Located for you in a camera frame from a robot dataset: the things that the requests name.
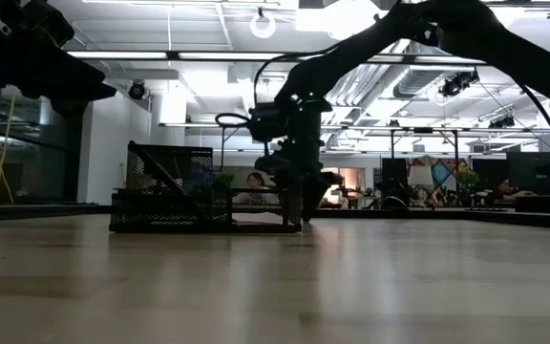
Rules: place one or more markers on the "green potted plant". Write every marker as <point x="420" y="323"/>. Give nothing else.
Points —
<point x="468" y="181"/>

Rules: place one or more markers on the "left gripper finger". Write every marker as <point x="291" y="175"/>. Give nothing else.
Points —
<point x="79" y="81"/>
<point x="69" y="107"/>

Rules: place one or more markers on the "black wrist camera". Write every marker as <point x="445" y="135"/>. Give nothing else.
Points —
<point x="268" y="122"/>
<point x="36" y="21"/>

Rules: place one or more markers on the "white table lamp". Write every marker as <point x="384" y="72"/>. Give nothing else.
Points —
<point x="420" y="176"/>

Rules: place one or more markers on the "black hanging spotlight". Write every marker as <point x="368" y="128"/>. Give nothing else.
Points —
<point x="137" y="91"/>
<point x="456" y="85"/>
<point x="501" y="122"/>

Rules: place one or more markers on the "black background frame stand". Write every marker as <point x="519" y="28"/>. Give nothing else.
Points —
<point x="423" y="129"/>

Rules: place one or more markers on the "person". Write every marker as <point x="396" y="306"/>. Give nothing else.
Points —
<point x="256" y="180"/>
<point x="506" y="188"/>

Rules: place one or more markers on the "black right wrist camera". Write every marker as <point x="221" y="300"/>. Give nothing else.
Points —
<point x="268" y="122"/>

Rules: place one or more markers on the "colourful wall painting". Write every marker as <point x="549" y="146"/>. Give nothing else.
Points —
<point x="444" y="172"/>

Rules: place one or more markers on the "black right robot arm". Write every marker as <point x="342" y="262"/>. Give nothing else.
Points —
<point x="494" y="43"/>

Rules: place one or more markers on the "black aluminium table frame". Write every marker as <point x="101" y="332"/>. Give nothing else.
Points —
<point x="399" y="213"/>

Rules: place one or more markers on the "black overhead frame bar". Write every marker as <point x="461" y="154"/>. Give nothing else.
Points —
<point x="208" y="56"/>

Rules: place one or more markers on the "black computer monitor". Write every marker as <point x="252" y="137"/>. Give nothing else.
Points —
<point x="394" y="174"/>

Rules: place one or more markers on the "large black monitor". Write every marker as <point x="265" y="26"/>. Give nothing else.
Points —
<point x="537" y="167"/>

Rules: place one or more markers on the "black mesh desk organizer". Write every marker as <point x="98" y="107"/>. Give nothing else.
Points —
<point x="170" y="210"/>

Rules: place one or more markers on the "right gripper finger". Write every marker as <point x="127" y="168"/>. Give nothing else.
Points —
<point x="314" y="203"/>

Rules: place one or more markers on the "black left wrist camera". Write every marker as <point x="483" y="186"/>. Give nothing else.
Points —
<point x="36" y="21"/>

